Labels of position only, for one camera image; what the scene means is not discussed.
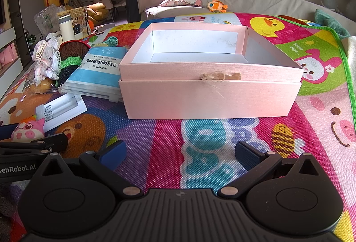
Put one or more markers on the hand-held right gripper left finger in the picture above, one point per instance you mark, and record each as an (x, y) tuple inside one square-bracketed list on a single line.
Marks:
[(113, 153)]

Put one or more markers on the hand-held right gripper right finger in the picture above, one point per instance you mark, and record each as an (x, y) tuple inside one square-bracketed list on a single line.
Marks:
[(248, 155)]

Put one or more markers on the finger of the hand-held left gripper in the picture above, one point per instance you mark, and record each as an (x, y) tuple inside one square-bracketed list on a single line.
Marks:
[(52, 142), (7, 132)]

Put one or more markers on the pink pig toy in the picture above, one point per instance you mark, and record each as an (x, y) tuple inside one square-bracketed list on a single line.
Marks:
[(27, 130)]

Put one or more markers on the bread bun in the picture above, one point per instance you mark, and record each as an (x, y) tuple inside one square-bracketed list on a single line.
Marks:
[(41, 86)]

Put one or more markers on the pink cardboard box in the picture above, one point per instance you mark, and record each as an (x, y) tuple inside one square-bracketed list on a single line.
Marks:
[(200, 100)]

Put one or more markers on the green knit item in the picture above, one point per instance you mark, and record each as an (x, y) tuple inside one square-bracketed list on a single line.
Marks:
[(69, 64)]

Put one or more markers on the pink white lace hair bow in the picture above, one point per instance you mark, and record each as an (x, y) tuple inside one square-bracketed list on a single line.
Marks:
[(46, 60)]

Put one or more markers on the blue white packet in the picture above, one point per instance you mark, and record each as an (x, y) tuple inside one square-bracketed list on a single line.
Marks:
[(97, 72)]

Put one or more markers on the red rimmed brown knit item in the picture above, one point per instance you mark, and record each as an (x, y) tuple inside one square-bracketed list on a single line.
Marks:
[(73, 50)]

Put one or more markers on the white plastic tray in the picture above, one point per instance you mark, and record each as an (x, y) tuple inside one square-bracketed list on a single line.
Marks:
[(65, 107)]

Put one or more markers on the white tv cabinet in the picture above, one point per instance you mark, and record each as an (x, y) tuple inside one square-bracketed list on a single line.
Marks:
[(11, 75)]

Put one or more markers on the colourful cartoon play mat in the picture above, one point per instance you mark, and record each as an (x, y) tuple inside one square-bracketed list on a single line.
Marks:
[(172, 136)]

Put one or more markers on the black knit item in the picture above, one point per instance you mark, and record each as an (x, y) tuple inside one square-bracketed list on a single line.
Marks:
[(66, 78)]

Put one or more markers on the pink paper bag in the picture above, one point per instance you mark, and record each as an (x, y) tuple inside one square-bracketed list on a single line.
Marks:
[(8, 54)]

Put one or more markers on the teal plastic clip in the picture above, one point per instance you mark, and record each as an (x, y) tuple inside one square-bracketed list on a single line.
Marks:
[(112, 40)]

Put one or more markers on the white thermos cup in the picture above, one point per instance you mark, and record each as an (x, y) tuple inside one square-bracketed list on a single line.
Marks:
[(66, 29)]

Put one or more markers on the clear plastic bag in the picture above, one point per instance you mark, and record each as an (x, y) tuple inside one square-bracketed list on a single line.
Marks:
[(46, 18)]

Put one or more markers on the yellow cushion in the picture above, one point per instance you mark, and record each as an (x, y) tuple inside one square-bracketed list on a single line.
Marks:
[(97, 9)]

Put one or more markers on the white cloth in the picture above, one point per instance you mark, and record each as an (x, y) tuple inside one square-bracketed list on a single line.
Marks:
[(351, 50)]

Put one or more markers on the orange fish plush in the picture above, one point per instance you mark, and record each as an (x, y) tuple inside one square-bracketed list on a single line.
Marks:
[(217, 6)]

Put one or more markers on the black fish tank cabinet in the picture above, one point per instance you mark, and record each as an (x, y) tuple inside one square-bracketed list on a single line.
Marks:
[(133, 0)]

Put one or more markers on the beige sofa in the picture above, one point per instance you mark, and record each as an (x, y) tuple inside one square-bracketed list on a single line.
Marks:
[(256, 0)]

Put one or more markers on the green towel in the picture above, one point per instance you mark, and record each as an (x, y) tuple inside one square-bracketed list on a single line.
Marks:
[(331, 22)]

